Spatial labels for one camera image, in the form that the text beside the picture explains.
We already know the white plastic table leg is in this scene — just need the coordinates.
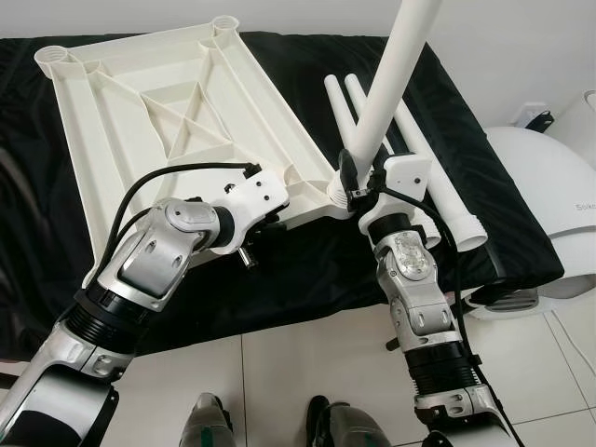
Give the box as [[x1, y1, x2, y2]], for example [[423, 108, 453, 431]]
[[323, 76, 357, 159], [331, 0, 444, 201], [391, 98, 489, 251], [344, 74, 444, 249]]

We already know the white plastic table top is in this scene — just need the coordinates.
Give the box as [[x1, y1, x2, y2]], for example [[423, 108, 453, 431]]
[[35, 16, 362, 262]]

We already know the black padded bed cover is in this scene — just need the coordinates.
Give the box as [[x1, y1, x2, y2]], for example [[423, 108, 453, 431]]
[[0, 33, 565, 359]]

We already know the white dome appliance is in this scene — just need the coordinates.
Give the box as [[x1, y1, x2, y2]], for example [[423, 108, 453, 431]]
[[470, 126, 596, 322]]

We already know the grey left robot foot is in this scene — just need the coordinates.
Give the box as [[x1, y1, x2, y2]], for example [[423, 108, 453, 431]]
[[179, 391, 238, 447]]

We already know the grey robot foot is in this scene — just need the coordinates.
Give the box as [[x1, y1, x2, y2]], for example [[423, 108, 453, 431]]
[[179, 391, 238, 447], [307, 396, 392, 447]]

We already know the grey right robot foot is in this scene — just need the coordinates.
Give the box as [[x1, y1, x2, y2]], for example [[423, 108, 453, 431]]
[[307, 396, 392, 447]]

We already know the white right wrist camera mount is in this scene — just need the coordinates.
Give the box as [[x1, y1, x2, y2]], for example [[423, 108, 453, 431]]
[[359, 154, 432, 229]]

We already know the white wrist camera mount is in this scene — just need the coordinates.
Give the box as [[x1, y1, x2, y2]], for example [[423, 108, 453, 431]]
[[214, 169, 291, 248], [359, 154, 432, 229]]

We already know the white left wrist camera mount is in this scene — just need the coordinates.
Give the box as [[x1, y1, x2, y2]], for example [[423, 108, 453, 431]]
[[214, 169, 291, 248]]

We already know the wall socket black plug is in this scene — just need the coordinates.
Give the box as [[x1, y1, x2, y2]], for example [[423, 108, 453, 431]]
[[517, 104, 555, 133]]

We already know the white floor cable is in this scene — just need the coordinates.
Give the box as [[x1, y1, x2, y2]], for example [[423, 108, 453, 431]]
[[549, 312, 596, 392]]

